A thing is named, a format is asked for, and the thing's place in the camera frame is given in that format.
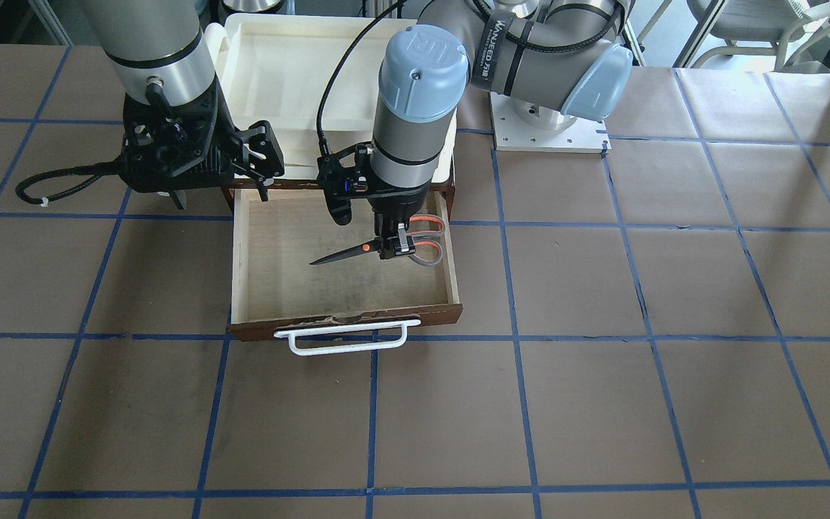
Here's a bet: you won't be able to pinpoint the white plastic tray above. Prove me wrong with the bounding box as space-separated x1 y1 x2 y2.
202 13 458 185

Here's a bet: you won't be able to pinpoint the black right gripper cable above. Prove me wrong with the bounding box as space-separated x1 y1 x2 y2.
15 161 128 210

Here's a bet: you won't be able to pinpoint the dark wooden drawer cabinet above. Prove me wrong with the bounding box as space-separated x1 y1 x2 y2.
268 173 455 226

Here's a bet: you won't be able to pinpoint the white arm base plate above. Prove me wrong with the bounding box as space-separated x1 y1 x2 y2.
490 93 612 154

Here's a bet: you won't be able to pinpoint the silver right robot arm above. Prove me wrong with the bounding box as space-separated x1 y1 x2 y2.
80 1 285 209

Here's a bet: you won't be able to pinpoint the grey office chair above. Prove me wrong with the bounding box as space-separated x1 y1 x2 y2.
674 1 830 70

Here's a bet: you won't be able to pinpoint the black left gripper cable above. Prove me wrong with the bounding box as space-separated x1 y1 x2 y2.
314 0 419 156

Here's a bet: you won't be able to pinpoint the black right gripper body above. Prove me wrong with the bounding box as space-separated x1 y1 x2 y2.
120 78 244 210

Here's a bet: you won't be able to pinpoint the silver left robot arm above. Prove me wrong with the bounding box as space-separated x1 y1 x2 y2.
316 1 634 264

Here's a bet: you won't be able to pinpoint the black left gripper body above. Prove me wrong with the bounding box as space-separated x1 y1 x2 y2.
316 142 436 227

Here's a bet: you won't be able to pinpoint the grey orange scissors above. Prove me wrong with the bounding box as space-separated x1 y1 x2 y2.
309 213 447 268

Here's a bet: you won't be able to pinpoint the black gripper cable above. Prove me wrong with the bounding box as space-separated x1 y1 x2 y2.
15 161 128 210
314 0 419 156

